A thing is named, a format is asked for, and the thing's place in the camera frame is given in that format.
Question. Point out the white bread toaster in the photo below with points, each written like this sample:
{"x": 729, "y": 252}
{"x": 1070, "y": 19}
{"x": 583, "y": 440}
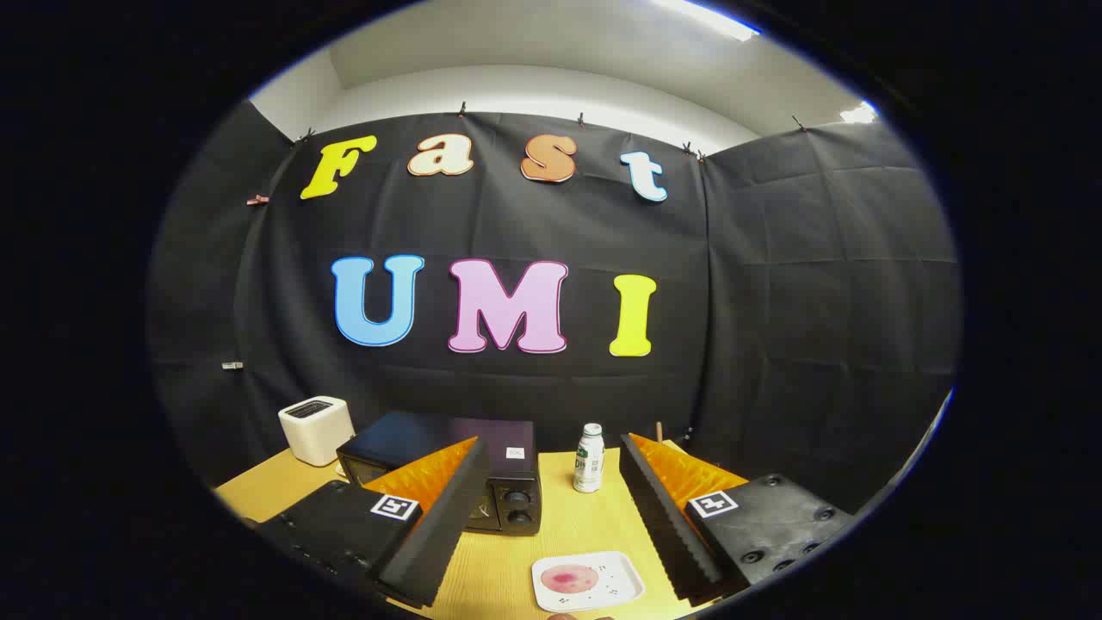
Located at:
{"x": 318, "y": 435}

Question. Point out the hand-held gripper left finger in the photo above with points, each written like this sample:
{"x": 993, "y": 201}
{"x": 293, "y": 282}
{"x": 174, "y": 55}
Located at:
{"x": 439, "y": 534}

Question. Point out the ceiling light strip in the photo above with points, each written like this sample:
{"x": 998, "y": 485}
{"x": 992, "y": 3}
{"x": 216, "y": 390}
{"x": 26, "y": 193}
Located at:
{"x": 859, "y": 113}

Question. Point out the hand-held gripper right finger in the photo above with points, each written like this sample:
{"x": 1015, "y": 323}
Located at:
{"x": 667, "y": 525}

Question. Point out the black toaster oven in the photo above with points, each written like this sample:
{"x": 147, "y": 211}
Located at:
{"x": 516, "y": 482}

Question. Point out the white square plate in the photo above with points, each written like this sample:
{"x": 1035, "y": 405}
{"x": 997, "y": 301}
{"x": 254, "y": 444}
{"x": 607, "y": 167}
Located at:
{"x": 618, "y": 582}

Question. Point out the pink ham slice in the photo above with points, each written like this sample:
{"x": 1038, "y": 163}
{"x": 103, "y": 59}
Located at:
{"x": 568, "y": 579}

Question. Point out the black backdrop cloth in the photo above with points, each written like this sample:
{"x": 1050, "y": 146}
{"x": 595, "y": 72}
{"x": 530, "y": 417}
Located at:
{"x": 775, "y": 301}

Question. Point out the white drink bottle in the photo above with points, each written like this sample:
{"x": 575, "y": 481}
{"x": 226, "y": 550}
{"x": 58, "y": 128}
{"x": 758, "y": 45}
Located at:
{"x": 589, "y": 465}

